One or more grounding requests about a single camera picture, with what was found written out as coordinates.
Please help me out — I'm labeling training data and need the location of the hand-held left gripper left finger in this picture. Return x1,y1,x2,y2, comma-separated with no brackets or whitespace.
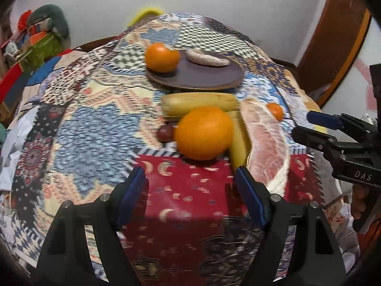
36,166,149,286

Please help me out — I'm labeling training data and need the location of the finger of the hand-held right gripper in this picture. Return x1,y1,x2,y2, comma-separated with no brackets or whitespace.
308,110,378,143
292,126,372,164

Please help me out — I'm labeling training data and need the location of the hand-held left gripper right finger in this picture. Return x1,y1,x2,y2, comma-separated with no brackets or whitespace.
235,166,347,286

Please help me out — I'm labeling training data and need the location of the peeled pomelo segment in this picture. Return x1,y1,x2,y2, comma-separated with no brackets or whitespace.
240,97,291,195

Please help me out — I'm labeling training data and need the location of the small mandarin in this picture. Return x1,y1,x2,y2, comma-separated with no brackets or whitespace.
266,102,285,122

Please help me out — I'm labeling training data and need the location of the yellow banana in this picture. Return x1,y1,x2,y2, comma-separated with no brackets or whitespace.
228,110,252,170

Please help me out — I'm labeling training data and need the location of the dark red jujube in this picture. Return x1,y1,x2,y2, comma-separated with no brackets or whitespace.
157,124,176,143

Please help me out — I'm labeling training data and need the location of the large orange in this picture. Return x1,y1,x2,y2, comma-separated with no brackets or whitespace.
174,106,234,161

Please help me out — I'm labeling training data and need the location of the yellow sweet potato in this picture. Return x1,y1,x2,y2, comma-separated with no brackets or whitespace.
161,92,240,119

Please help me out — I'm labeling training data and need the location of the brown round plate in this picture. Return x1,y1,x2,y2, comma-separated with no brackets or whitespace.
146,50,246,91

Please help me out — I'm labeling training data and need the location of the person's right hand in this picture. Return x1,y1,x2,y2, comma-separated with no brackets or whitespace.
351,184,371,225

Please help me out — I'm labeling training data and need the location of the patchwork printed blanket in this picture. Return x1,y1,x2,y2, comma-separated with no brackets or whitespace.
0,12,358,286

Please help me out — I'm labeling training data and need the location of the wooden door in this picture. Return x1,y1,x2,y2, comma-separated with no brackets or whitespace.
295,0,372,108

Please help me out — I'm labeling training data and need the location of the small pale sweet potato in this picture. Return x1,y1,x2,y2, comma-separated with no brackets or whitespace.
186,48,231,66

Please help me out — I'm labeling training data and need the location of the orange with sticker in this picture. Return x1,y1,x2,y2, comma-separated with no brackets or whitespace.
145,42,181,73

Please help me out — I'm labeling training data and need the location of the blue blanket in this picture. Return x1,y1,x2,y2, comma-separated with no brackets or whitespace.
27,55,72,87

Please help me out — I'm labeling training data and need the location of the yellow fuzzy object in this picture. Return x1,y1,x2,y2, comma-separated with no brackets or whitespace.
126,6,165,27

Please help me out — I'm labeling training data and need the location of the grey-green pillow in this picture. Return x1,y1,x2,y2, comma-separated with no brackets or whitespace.
28,4,71,41

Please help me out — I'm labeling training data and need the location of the red pompom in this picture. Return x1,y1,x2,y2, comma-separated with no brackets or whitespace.
17,10,32,30

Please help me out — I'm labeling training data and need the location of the dark wooden frame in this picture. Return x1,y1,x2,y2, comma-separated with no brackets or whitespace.
73,34,125,52

